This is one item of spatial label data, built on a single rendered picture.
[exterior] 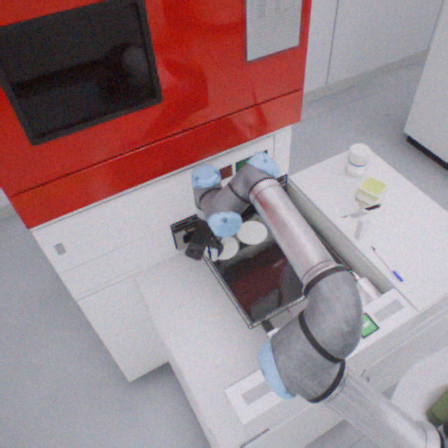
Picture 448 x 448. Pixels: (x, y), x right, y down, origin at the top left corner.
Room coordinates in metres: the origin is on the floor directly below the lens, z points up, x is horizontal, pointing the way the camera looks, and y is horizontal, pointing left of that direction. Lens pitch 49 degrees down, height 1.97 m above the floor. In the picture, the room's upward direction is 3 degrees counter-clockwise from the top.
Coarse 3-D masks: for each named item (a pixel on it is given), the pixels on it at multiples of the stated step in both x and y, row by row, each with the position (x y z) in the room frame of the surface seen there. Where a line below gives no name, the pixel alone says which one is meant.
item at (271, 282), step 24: (240, 240) 0.84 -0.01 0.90; (264, 240) 0.84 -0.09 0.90; (216, 264) 0.75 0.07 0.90; (240, 264) 0.75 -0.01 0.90; (264, 264) 0.74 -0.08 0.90; (288, 264) 0.74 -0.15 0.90; (240, 288) 0.66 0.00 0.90; (264, 288) 0.65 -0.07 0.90; (288, 288) 0.65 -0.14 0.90; (264, 312) 0.57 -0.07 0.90
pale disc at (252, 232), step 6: (246, 222) 0.92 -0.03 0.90; (252, 222) 0.92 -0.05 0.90; (258, 222) 0.92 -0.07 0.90; (246, 228) 0.89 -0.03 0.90; (252, 228) 0.89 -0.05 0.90; (258, 228) 0.89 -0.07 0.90; (264, 228) 0.89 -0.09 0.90; (240, 234) 0.87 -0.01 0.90; (246, 234) 0.87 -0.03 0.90; (252, 234) 0.86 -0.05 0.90; (258, 234) 0.86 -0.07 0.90; (264, 234) 0.86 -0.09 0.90; (246, 240) 0.84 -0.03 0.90; (252, 240) 0.84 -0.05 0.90; (258, 240) 0.84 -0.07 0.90
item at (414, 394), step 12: (444, 348) 0.47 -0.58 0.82; (432, 360) 0.44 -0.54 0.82; (444, 360) 0.43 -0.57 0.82; (408, 372) 0.41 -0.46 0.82; (420, 372) 0.40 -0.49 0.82; (432, 372) 0.40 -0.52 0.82; (444, 372) 0.40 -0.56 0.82; (408, 384) 0.37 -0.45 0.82; (420, 384) 0.37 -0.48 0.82; (432, 384) 0.37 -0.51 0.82; (444, 384) 0.37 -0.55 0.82; (396, 396) 0.34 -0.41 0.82; (408, 396) 0.34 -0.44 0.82; (420, 396) 0.34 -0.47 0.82; (432, 396) 0.34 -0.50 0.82; (408, 408) 0.31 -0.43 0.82; (420, 408) 0.31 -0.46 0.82; (432, 420) 0.28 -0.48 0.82
